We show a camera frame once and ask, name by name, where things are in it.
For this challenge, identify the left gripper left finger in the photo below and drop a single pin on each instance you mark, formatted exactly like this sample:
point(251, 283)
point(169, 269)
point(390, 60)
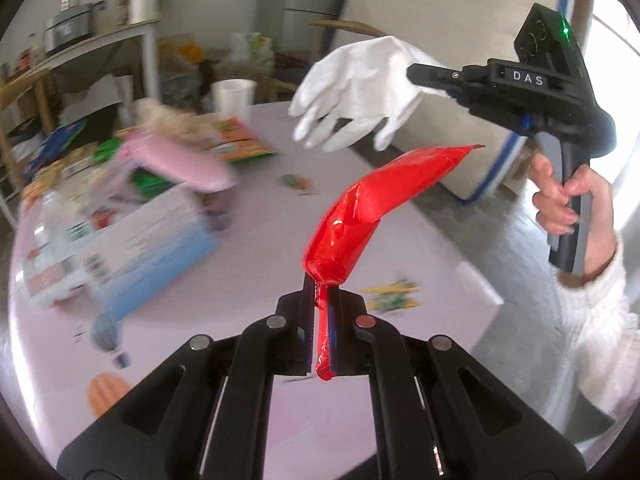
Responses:
point(203, 412)

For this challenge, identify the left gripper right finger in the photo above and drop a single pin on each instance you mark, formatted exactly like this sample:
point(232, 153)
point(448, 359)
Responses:
point(438, 413)

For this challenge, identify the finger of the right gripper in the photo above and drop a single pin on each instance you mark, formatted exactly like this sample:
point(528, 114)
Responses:
point(436, 78)

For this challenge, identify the white rubber glove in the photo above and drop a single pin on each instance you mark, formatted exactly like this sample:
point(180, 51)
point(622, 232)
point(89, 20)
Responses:
point(358, 89)

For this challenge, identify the red plastic snack bag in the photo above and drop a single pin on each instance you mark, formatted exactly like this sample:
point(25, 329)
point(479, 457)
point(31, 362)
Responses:
point(345, 230)

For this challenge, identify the green snack bag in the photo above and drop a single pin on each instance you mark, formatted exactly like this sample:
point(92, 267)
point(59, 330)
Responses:
point(148, 185)

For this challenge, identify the white sleeved right forearm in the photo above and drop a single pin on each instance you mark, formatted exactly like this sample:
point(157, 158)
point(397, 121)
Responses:
point(602, 337)

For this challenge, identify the right hand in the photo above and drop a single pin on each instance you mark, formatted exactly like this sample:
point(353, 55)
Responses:
point(557, 217)

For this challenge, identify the grey refrigerator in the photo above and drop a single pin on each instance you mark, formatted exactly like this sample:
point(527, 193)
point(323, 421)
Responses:
point(310, 5)

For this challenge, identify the white blue cardboard box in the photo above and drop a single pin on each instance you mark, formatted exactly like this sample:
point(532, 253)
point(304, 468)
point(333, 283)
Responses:
point(121, 256)

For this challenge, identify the white paper cup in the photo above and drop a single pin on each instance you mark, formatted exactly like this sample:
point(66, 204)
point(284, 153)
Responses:
point(233, 98)

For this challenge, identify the orange snack package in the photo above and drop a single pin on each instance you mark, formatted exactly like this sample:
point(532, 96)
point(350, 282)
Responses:
point(236, 143)

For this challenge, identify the pink cloth item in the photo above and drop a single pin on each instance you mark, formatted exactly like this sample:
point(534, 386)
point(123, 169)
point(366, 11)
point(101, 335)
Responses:
point(202, 172)

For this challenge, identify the white paper roll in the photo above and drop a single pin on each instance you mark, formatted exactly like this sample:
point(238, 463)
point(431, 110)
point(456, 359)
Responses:
point(140, 11)

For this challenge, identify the grey metal pot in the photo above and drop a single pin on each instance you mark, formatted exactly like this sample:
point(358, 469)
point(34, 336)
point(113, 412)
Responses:
point(68, 28)

